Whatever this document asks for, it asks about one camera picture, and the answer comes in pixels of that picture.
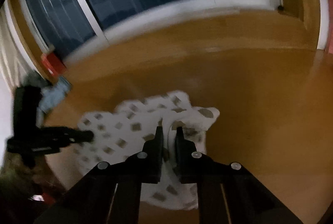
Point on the red box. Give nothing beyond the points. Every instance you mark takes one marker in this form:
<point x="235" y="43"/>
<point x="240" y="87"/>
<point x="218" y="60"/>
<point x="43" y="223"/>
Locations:
<point x="53" y="64"/>

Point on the pink white curtain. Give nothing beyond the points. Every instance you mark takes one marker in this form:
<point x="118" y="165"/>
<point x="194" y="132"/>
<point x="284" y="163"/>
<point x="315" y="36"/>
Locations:
<point x="7" y="57"/>

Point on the light blue jeans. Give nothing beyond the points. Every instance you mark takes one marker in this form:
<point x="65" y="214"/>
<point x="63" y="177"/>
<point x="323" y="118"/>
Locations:
<point x="54" y="95"/>

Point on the white diamond-print pants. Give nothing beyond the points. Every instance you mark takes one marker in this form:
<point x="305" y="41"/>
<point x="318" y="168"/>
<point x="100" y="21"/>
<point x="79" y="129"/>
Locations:
<point x="122" y="125"/>

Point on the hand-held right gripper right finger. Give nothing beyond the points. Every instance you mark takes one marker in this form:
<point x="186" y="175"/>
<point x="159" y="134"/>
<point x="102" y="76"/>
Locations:
<point x="180" y="159"/>

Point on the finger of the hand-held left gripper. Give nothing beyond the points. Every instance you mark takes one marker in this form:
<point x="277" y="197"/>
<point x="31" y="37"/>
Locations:
<point x="80" y="136"/>

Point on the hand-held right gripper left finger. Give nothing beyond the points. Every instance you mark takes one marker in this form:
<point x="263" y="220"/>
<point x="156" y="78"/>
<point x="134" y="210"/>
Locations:
<point x="158" y="159"/>

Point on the grey-green garment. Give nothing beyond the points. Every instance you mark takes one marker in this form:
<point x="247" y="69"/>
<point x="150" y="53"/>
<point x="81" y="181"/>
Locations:
<point x="33" y="81"/>

